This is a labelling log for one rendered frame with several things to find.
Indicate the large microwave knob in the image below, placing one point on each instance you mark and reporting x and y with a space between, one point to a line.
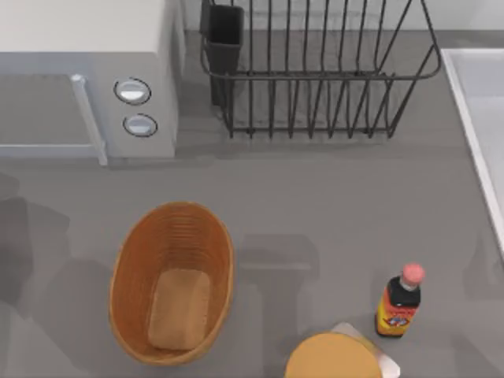
132 91

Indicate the small microwave knob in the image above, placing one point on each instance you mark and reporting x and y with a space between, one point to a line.
139 125

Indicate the dark bottle with pink cap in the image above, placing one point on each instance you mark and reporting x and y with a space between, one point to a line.
398 307

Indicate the black cutlery holder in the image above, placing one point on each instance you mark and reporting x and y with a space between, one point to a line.
224 47

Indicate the tan bread loaf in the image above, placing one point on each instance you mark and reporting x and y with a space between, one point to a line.
179 311

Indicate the orange wicker basket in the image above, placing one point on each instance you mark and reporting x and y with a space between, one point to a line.
138 256

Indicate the pale microwave oven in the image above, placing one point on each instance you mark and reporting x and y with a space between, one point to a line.
130 47

